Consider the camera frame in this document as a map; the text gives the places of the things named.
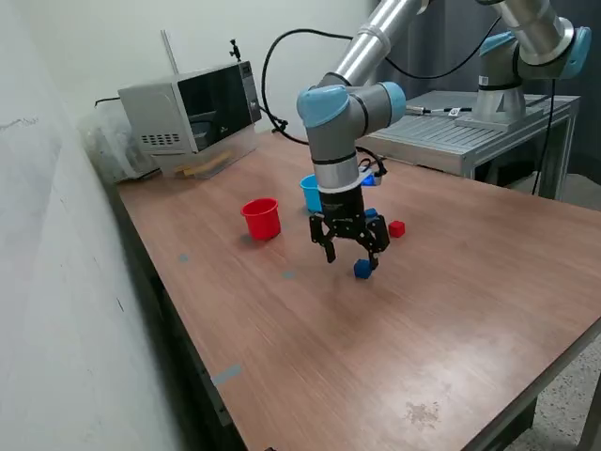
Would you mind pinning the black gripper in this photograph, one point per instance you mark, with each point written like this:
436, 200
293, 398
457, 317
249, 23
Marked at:
343, 209

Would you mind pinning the blue cube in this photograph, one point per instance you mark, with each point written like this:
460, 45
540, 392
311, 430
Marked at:
371, 212
360, 270

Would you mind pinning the aluminium robot base table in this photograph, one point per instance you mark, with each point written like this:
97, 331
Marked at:
446, 141

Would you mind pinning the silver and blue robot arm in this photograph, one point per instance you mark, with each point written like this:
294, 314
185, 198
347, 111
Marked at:
328, 141

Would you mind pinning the red cube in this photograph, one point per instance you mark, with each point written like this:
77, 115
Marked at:
397, 229

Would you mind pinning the blue plastic cup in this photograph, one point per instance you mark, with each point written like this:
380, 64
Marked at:
310, 195

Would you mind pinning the red plastic cup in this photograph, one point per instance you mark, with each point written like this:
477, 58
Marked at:
260, 223

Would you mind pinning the grey tape strip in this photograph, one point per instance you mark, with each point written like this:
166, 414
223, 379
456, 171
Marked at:
226, 375

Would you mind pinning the silver microwave oven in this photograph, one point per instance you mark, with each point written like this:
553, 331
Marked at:
159, 113

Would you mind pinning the crumpled clear plastic bag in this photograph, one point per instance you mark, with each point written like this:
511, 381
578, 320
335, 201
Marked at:
108, 145

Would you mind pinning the white thin rod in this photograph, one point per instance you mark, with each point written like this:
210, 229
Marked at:
169, 51

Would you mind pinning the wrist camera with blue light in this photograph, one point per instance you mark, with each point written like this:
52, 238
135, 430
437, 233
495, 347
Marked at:
371, 179

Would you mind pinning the small black camera mount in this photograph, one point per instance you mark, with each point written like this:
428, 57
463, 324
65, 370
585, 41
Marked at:
235, 49

